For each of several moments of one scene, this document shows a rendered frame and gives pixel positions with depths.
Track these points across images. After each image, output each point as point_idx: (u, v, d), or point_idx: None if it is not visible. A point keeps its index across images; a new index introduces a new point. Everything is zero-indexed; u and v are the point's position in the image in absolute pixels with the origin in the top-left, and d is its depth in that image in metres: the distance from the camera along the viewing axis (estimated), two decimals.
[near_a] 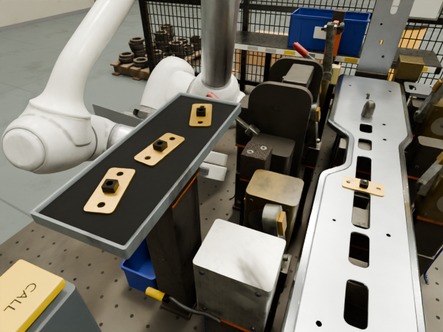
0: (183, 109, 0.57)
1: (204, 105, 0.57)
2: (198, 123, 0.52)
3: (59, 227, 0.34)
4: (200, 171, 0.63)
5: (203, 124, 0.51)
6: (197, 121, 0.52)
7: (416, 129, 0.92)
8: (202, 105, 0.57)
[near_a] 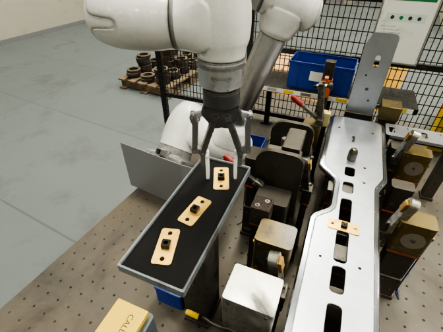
0: None
1: (222, 168, 0.76)
2: (220, 187, 0.70)
3: (138, 275, 0.52)
4: (242, 158, 0.69)
5: (223, 188, 0.70)
6: (219, 185, 0.71)
7: (393, 168, 1.10)
8: (221, 168, 0.76)
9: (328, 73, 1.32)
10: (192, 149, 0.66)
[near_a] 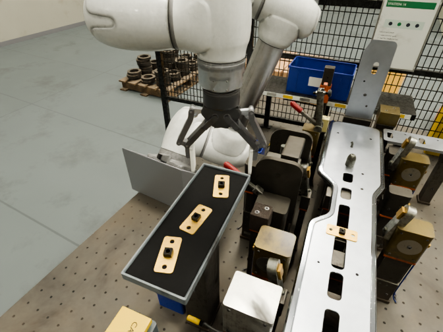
0: (207, 179, 0.77)
1: (223, 176, 0.78)
2: (219, 195, 0.72)
3: (141, 283, 0.54)
4: (257, 153, 0.67)
5: (223, 195, 0.72)
6: (218, 193, 0.73)
7: (391, 174, 1.12)
8: (222, 176, 0.78)
9: (327, 79, 1.33)
10: (177, 139, 0.65)
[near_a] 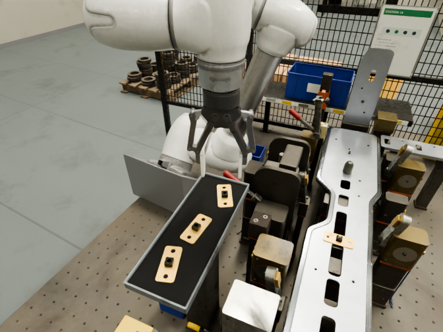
0: (207, 188, 0.79)
1: (225, 186, 0.79)
2: (224, 205, 0.74)
3: (143, 292, 0.56)
4: (246, 157, 0.68)
5: (227, 205, 0.74)
6: (223, 203, 0.74)
7: (387, 180, 1.14)
8: (224, 186, 0.79)
9: (325, 85, 1.35)
10: (187, 146, 0.66)
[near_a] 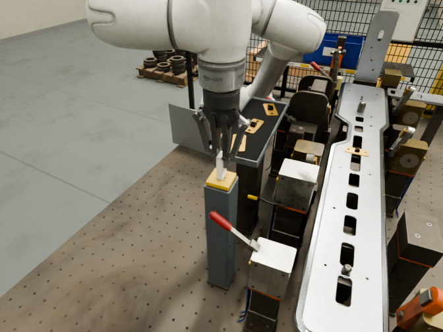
0: (256, 105, 1.02)
1: (269, 104, 1.02)
2: (271, 114, 0.96)
3: None
4: (229, 161, 0.69)
5: (274, 114, 0.96)
6: (270, 112, 0.97)
7: (394, 120, 1.36)
8: (268, 104, 1.02)
9: None
10: (204, 147, 0.68)
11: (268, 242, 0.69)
